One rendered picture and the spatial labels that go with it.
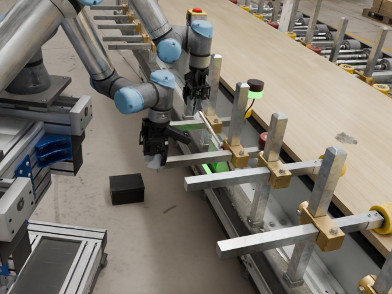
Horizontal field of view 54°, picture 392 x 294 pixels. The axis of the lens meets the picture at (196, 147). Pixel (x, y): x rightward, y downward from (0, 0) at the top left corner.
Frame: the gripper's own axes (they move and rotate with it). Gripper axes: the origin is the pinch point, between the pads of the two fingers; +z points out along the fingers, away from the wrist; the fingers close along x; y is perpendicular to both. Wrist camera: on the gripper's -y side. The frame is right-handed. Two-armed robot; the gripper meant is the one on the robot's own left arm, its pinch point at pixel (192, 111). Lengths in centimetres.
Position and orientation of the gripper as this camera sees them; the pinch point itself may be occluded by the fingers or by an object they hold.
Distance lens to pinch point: 153.1
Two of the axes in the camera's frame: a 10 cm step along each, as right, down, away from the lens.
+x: 9.4, -1.0, 3.2
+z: -0.9, 8.4, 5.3
